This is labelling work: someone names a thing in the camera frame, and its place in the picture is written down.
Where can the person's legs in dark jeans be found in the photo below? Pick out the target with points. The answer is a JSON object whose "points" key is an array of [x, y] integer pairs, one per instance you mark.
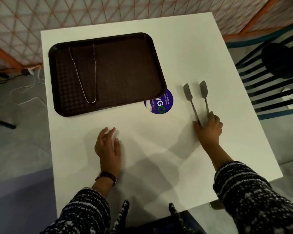
{"points": [[149, 227]]}

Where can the long metal tongs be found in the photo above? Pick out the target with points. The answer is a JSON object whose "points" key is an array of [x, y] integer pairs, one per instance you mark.
{"points": [[90, 102]]}

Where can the orange mesh fence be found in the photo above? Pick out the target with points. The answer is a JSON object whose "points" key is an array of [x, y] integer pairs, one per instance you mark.
{"points": [[7, 57]]}

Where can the green slatted chair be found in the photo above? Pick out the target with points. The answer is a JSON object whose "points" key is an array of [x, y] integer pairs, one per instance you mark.
{"points": [[258, 37]]}

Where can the person's right forearm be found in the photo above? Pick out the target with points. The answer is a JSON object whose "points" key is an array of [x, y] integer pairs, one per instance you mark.
{"points": [[254, 202]]}

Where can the person's left hand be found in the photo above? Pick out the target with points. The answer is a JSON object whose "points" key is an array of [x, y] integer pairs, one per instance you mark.
{"points": [[110, 153]]}

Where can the person's right hand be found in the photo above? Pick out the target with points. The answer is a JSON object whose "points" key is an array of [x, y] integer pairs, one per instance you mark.
{"points": [[210, 134]]}

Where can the short metal tongs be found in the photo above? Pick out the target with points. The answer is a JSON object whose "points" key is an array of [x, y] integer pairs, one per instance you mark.
{"points": [[187, 91]]}

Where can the dark brown plastic tray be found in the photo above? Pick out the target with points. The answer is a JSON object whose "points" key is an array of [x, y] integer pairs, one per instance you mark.
{"points": [[124, 70]]}

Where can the round purple sticker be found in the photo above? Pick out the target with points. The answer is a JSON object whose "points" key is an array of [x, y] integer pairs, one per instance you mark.
{"points": [[161, 104]]}

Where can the black bag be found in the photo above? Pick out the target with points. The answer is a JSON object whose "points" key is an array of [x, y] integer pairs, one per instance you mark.
{"points": [[280, 60]]}

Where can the person's left forearm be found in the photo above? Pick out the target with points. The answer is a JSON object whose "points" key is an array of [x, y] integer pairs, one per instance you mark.
{"points": [[88, 212]]}

